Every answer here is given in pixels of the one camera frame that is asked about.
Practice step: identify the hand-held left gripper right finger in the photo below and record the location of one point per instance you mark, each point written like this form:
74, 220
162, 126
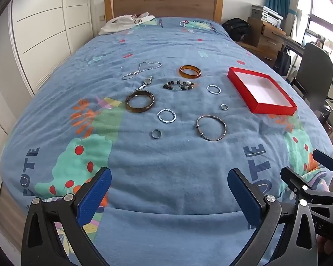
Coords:
245, 196

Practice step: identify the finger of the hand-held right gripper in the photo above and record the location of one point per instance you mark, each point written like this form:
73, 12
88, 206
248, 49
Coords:
326, 159
295, 183

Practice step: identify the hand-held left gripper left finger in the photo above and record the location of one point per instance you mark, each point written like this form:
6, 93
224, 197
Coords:
95, 191

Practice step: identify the thin metal bangle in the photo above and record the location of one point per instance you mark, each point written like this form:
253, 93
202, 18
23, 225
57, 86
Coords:
224, 130

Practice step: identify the dark brown amber bangle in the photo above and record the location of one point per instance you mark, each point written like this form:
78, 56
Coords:
131, 108

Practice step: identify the red cardboard box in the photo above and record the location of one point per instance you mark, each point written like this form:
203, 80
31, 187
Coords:
262, 87

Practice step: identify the twisted silver bangle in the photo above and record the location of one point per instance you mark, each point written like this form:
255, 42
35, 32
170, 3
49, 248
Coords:
161, 119
210, 91

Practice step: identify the silver wristwatch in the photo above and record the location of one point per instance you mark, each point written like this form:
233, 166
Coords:
147, 81

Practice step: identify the blue printed blanket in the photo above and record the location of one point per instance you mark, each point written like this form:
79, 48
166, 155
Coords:
161, 171

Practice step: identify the dark grey chair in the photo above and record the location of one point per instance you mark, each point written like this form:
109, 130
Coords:
316, 66

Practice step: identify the dark hanging bag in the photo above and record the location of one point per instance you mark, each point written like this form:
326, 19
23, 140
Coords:
281, 62

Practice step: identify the grey desk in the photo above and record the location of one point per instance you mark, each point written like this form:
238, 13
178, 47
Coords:
294, 43

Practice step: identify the wooden drawer cabinet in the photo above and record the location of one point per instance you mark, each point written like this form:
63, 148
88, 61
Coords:
266, 43

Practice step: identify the orange amber bangle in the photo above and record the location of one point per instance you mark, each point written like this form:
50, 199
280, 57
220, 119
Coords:
184, 73

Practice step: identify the white printer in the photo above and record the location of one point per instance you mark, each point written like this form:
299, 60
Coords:
272, 16

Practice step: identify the black backpack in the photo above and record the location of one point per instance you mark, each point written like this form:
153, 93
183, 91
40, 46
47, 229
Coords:
236, 29

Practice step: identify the grey storage box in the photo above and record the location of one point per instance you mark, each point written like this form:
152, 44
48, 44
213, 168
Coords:
256, 12

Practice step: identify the white clothing on pillow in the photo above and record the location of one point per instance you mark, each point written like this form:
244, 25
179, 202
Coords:
116, 25

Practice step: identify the white wardrobe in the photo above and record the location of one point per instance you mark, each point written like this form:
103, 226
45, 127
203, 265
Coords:
41, 27

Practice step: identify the wooden bed headboard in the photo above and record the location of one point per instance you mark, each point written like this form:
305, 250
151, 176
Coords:
166, 5

